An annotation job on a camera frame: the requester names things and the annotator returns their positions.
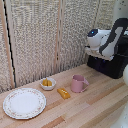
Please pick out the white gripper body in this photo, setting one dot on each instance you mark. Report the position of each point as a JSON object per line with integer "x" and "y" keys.
{"x": 96, "y": 52}

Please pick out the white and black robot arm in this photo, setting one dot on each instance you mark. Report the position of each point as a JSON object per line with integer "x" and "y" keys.
{"x": 106, "y": 40}

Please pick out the pink mug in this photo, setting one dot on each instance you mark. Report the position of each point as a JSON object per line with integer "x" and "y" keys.
{"x": 78, "y": 83}

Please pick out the orange yellow food block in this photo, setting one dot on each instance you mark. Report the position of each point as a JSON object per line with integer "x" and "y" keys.
{"x": 63, "y": 93}

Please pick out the yellow food pieces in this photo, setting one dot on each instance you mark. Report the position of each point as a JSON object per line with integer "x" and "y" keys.
{"x": 47, "y": 82}

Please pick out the small white bowl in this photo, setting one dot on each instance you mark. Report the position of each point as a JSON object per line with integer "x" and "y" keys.
{"x": 48, "y": 86}

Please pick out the white plate patterned rim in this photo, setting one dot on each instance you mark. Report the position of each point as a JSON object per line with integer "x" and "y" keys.
{"x": 24, "y": 103}

